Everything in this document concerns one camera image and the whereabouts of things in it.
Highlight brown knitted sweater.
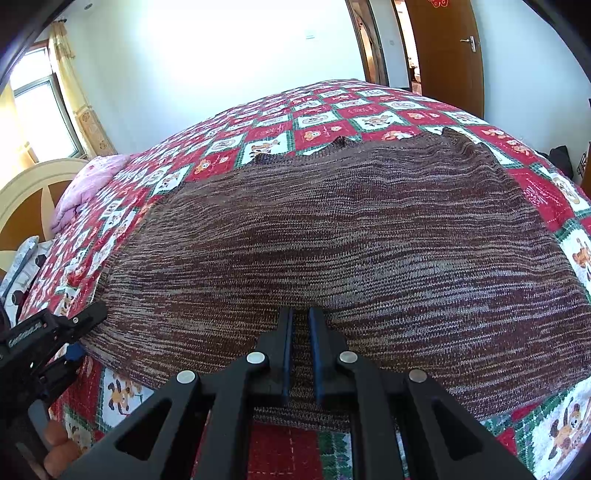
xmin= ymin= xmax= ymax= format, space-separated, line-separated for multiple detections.
xmin=84 ymin=129 xmax=590 ymax=418

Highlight yellow curtain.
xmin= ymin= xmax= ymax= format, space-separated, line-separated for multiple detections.
xmin=48 ymin=21 xmax=116 ymax=159

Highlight grey patterned pillow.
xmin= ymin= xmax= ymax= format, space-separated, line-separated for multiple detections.
xmin=1 ymin=236 xmax=53 ymax=324

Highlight cream wooden headboard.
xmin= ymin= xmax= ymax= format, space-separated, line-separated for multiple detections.
xmin=0 ymin=158 xmax=86 ymax=277

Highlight brown wooden door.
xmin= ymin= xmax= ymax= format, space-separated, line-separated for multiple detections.
xmin=406 ymin=0 xmax=485 ymax=117

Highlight silver door handle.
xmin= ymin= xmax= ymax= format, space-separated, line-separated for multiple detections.
xmin=461 ymin=36 xmax=477 ymax=53

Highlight pink pillow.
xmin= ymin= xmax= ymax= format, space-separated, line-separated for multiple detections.
xmin=50 ymin=154 xmax=130 ymax=235

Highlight red double happiness decal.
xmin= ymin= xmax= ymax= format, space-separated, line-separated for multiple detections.
xmin=429 ymin=0 xmax=450 ymax=8

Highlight window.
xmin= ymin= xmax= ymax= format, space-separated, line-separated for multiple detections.
xmin=10 ymin=41 xmax=85 ymax=162

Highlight black bag on floor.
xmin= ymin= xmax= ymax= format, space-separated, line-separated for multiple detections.
xmin=549 ymin=145 xmax=574 ymax=180

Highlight person left hand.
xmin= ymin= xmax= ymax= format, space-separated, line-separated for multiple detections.
xmin=43 ymin=420 xmax=82 ymax=478

